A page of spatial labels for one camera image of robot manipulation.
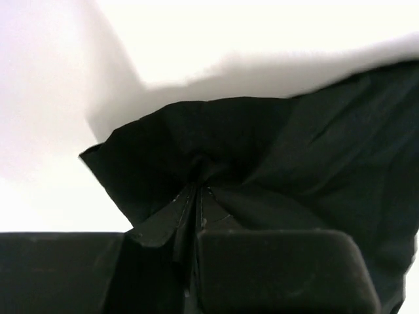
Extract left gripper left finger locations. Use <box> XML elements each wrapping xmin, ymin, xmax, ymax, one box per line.
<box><xmin>126</xmin><ymin>185</ymin><xmax>196</xmax><ymax>249</ymax></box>

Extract black trousers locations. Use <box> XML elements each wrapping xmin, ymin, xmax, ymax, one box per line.
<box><xmin>81</xmin><ymin>60</ymin><xmax>418</xmax><ymax>313</ymax></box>

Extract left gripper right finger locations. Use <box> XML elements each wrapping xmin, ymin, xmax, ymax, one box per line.
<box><xmin>195</xmin><ymin>188</ymin><xmax>239</xmax><ymax>236</ymax></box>

